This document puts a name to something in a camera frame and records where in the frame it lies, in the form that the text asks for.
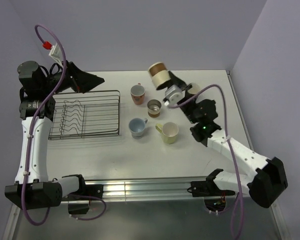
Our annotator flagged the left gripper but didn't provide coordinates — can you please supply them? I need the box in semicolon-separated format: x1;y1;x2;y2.
41;60;104;96

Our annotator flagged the cream and brown tumbler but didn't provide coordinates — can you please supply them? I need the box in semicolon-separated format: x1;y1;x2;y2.
148;62;171;90

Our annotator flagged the pale yellow mug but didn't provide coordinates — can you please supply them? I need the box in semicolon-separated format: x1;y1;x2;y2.
155;122;179;145

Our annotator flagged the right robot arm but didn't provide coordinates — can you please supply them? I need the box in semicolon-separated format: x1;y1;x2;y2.
165;72;288;208

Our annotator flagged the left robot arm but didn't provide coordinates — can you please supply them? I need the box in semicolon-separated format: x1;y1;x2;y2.
5;60;105;210

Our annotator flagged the black mug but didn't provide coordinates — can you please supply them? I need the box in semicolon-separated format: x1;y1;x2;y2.
187;83;201;96

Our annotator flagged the pink patterned mug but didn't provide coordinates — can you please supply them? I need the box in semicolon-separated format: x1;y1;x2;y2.
130;83;145;105

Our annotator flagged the light blue mug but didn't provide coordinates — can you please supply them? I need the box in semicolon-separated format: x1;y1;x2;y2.
128;118;148;138

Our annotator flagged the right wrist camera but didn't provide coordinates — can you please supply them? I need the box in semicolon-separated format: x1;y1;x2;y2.
163;85;184;108

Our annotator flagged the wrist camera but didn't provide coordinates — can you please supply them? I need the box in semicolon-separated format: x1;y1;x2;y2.
43;41;63;65
163;85;184;108

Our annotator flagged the wire dish rack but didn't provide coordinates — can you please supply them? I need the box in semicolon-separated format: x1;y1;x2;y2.
49;90;121;140

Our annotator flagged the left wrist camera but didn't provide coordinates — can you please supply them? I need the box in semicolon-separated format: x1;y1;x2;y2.
43;41;63;65

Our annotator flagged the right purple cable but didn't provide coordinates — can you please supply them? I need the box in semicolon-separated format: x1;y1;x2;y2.
167;84;242;240

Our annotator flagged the aluminium mounting rail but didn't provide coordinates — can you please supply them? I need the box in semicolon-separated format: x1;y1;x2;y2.
86;176;205;203

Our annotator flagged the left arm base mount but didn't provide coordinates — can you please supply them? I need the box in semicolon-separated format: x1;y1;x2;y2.
59;174;107;221

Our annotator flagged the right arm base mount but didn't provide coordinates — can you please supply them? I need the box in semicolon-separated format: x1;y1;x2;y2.
187;179;235;198

